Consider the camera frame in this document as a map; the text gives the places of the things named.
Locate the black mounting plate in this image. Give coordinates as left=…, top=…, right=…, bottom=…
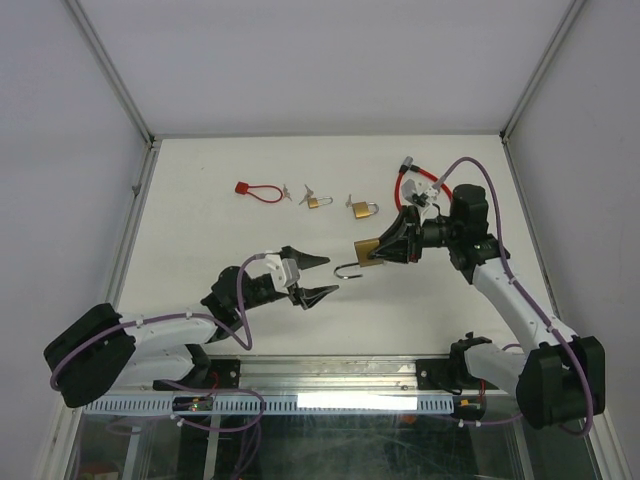
left=415, top=357, right=510, bottom=393
left=153, top=359, right=241, bottom=391

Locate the large brass padlock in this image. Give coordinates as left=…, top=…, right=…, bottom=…
left=333, top=238, right=385, bottom=280

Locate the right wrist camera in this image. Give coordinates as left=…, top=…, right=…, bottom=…
left=400, top=179, right=440, bottom=220

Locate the left aluminium frame post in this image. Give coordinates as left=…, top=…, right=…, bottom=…
left=61, top=0, right=156, bottom=148

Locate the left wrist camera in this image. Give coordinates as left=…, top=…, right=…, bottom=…
left=264, top=253, right=300, bottom=294

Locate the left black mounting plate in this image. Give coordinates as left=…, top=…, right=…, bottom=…
left=153, top=359, right=241, bottom=391

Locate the red thin-cable padlock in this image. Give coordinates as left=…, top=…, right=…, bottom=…
left=234, top=181, right=284, bottom=204

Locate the small brass long-shackle padlock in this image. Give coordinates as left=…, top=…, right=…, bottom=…
left=299, top=184, right=334, bottom=209

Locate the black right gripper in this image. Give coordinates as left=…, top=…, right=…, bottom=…
left=367, top=205, right=461, bottom=264

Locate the medium brass padlock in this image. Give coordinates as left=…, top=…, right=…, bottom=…
left=351, top=201, right=379, bottom=220

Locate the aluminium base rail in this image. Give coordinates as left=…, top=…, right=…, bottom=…
left=62, top=353, right=606, bottom=399

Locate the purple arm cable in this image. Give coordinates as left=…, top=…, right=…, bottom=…
left=49, top=253, right=271, bottom=394
left=434, top=157, right=596, bottom=436

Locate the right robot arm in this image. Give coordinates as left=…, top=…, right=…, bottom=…
left=367, top=184, right=606, bottom=429

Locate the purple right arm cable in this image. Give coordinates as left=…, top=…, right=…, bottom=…
left=434, top=157, right=596, bottom=436

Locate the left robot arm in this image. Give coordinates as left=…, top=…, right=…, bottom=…
left=43, top=246, right=337, bottom=408

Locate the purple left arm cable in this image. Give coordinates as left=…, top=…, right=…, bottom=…
left=49, top=253, right=271, bottom=394

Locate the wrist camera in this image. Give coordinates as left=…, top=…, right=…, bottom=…
left=400, top=179, right=440, bottom=220
left=264, top=253, right=300, bottom=294

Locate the right aluminium frame post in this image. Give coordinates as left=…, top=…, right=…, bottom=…
left=499, top=0, right=587, bottom=144

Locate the white slotted cable duct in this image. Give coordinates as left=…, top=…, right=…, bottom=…
left=84, top=393, right=454, bottom=416

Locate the thick red cable lock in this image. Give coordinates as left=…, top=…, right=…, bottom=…
left=393, top=156, right=451, bottom=212

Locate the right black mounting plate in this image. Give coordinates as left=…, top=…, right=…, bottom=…
left=415, top=357, right=510, bottom=393

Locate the aluminium frame post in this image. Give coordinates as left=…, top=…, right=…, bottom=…
left=61, top=0, right=156, bottom=148
left=499, top=0, right=587, bottom=144

